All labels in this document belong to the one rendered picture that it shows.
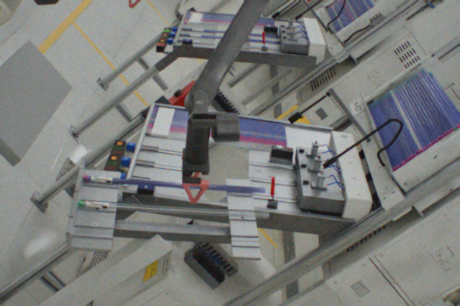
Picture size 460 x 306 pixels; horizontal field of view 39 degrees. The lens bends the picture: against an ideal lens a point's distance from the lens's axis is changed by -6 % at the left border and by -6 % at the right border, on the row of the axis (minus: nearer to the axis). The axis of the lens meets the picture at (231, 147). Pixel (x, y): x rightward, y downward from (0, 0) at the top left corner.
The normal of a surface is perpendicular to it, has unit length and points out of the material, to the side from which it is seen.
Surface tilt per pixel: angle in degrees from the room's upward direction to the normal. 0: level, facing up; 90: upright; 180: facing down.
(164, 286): 90
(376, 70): 90
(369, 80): 90
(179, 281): 0
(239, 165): 90
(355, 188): 43
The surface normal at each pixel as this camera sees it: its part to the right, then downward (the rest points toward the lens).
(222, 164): -0.03, 0.44
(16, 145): 0.78, -0.55
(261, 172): 0.14, -0.89
